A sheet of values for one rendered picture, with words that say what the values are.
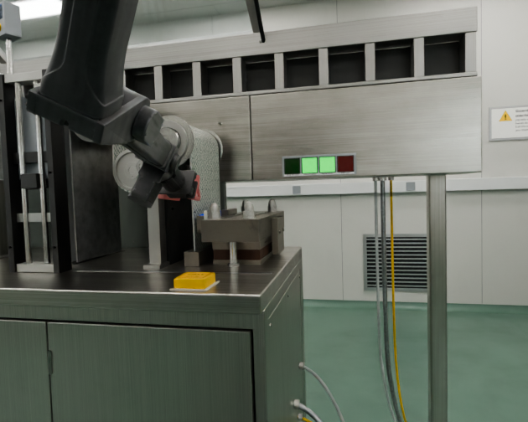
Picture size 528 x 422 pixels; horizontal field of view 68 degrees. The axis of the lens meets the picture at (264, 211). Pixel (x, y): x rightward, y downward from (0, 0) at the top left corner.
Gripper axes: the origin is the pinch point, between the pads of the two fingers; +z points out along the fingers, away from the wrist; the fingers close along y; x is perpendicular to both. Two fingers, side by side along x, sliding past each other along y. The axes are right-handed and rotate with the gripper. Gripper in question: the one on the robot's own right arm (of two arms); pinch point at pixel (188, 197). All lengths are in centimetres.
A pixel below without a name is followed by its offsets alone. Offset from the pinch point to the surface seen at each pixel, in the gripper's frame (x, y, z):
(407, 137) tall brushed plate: 34, 59, 26
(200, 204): 2.2, -0.7, 9.6
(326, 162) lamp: 27, 33, 28
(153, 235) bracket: -10.1, -9.9, 3.6
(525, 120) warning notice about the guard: 176, 171, 219
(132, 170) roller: 8.1, -18.8, -0.8
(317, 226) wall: 92, 2, 256
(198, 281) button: -25.5, 12.9, -12.6
